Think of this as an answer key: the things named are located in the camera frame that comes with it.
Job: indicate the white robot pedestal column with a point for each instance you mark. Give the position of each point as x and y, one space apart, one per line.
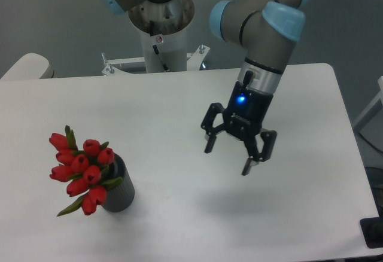
162 30

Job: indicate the red tulip bouquet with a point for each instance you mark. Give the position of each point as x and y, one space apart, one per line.
92 173

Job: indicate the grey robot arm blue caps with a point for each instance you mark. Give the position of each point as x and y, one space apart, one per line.
268 30

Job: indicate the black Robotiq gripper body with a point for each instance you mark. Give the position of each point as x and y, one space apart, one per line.
245 113

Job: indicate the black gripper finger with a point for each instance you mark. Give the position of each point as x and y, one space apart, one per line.
254 155
207 125

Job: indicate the dark grey ribbed vase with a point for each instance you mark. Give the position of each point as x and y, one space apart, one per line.
122 195

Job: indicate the white furniture frame right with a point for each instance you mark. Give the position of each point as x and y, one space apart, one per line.
372 108

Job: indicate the white chair backrest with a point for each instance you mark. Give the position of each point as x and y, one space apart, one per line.
31 66

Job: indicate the black device at table edge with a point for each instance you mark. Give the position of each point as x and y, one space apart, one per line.
372 232

